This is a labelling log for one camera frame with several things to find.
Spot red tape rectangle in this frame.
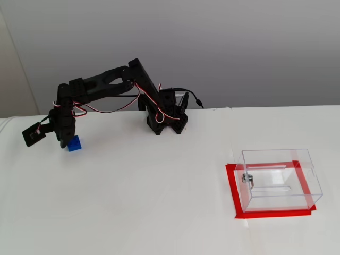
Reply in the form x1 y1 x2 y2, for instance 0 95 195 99
225 160 317 220

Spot red white forearm servo wire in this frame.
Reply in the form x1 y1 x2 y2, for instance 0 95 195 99
52 82 143 119

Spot silver lock cylinder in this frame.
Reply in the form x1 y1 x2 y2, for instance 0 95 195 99
241 174 256 190

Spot black cable with plug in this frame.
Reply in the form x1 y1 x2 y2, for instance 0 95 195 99
174 87 205 109

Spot transparent plastic box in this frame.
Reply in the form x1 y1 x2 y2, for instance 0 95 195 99
235 148 324 213

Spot black wrist camera board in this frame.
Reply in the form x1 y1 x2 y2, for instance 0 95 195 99
21 121 48 148

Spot red white base servo wire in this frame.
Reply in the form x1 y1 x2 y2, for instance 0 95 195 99
134 82 175 123

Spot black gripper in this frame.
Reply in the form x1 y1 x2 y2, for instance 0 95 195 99
53 106 78 149

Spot blue lego brick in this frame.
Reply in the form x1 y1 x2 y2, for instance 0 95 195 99
67 134 83 153

